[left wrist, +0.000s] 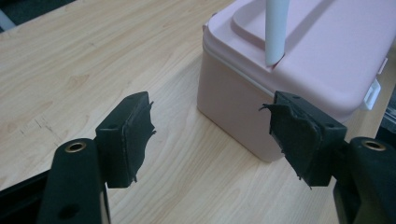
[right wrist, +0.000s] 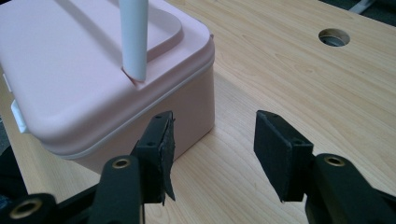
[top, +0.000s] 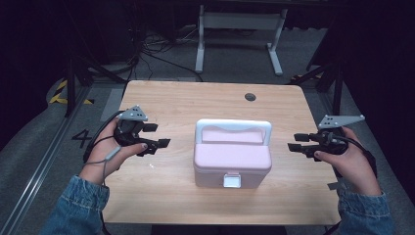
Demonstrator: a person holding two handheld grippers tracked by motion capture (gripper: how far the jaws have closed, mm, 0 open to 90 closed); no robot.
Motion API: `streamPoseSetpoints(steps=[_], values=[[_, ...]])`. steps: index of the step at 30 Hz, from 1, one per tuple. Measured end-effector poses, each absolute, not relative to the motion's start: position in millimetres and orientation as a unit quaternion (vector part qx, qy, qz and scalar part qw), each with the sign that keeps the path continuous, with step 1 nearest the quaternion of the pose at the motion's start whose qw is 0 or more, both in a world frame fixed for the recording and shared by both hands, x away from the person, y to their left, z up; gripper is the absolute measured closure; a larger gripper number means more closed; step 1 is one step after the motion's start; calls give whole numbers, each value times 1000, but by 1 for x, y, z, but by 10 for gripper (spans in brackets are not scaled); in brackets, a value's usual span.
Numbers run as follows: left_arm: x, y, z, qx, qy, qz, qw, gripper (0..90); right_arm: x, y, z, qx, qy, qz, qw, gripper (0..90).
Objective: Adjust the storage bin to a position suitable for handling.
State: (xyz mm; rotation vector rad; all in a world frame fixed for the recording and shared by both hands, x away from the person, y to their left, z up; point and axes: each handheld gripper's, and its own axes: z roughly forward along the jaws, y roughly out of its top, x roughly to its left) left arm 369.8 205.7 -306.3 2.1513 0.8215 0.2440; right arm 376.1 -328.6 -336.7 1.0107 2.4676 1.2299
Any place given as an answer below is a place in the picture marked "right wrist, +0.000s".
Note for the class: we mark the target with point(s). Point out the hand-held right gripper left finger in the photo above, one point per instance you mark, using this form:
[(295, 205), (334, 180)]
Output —
[(152, 161)]

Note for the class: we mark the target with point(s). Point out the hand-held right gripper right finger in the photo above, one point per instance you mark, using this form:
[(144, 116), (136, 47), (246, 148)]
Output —
[(286, 155)]

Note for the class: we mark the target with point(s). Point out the pink plastic storage box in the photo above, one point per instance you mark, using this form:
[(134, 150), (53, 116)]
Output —
[(93, 77)]

